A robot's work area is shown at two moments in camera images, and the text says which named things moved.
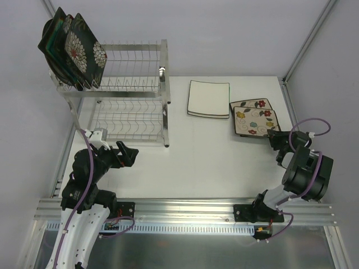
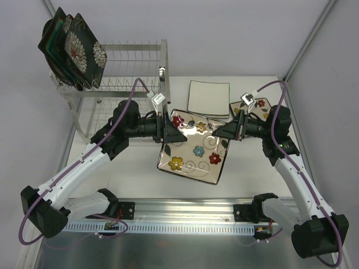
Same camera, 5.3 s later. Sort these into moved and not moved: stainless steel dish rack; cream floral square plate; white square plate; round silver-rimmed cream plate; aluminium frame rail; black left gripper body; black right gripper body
Moved: cream floral square plate; black left gripper body; black right gripper body
Not moved: aluminium frame rail; round silver-rimmed cream plate; stainless steel dish rack; white square plate
